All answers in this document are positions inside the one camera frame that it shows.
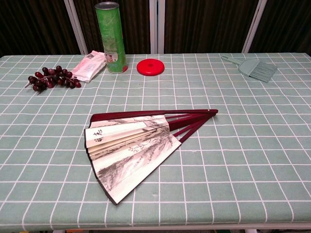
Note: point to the white pink tissue packet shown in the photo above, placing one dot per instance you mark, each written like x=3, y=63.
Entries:
x=90, y=65

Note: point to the green checked tablecloth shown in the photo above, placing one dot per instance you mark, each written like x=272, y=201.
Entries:
x=218, y=157

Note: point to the green chip can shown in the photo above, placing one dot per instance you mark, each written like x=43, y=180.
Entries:
x=111, y=36

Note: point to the dark partition panel white frame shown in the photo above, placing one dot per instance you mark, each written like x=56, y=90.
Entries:
x=206, y=24
x=31, y=24
x=291, y=24
x=136, y=24

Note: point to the paper folding fan red ribs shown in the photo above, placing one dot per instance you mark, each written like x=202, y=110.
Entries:
x=126, y=145

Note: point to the teal plastic brush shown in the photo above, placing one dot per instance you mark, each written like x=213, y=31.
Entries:
x=255, y=69

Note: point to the red round disc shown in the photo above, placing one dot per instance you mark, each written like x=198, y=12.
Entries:
x=145, y=69

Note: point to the dark red grape bunch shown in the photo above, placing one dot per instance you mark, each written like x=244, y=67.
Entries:
x=48, y=82

